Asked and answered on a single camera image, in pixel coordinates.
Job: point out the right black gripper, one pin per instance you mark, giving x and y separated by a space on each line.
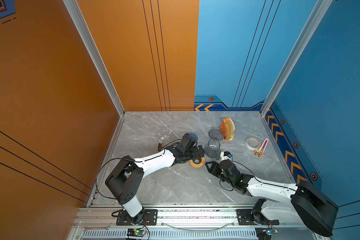
213 168

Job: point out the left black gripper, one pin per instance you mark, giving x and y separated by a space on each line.
197 155

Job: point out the grey ribbed glass pitcher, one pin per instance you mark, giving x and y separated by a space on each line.
213 149

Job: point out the orange coffee filter box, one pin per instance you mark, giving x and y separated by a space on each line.
228 128

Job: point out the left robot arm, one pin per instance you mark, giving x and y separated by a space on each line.
125 179

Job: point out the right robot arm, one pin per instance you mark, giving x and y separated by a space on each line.
301 203

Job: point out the grey glass dripper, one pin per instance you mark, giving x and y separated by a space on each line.
216 134

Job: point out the white tape roll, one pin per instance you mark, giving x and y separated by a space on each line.
252 143

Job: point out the right circuit board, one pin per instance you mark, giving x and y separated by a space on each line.
265 234

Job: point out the left green circuit board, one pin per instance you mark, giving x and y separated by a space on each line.
136 234

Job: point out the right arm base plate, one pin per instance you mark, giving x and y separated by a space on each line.
247 217

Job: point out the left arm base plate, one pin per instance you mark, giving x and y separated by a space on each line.
147 217

